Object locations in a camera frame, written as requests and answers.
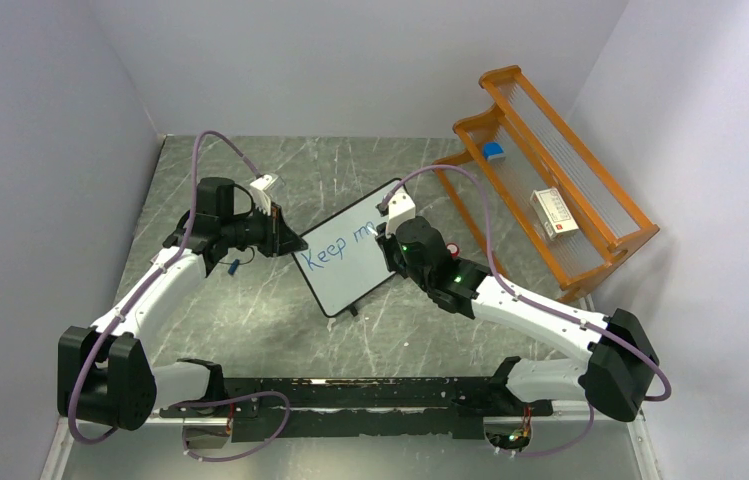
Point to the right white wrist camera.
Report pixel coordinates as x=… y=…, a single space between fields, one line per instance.
x=396 y=210

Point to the red black round object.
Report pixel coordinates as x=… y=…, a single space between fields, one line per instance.
x=453 y=249

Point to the blue marker cap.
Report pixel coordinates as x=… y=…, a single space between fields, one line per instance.
x=233 y=266

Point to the white red small box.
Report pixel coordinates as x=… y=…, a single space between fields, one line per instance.
x=553 y=214

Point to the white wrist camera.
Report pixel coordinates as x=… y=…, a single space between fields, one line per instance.
x=263 y=189
x=396 y=210

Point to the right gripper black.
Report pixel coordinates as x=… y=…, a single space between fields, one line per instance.
x=386 y=241

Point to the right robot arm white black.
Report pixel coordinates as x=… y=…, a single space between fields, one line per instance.
x=607 y=361

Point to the white board black frame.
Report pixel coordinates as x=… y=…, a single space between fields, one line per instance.
x=342 y=261

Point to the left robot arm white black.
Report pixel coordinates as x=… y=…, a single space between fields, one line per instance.
x=103 y=373

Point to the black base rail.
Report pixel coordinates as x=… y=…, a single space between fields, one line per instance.
x=457 y=407

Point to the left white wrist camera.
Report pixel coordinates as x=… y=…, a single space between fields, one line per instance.
x=263 y=189

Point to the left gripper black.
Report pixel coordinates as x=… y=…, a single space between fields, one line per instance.
x=279 y=239

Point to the orange wooden rack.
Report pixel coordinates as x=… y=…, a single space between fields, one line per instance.
x=543 y=151

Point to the blue eraser on rack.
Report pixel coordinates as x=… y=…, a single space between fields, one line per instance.
x=493 y=152

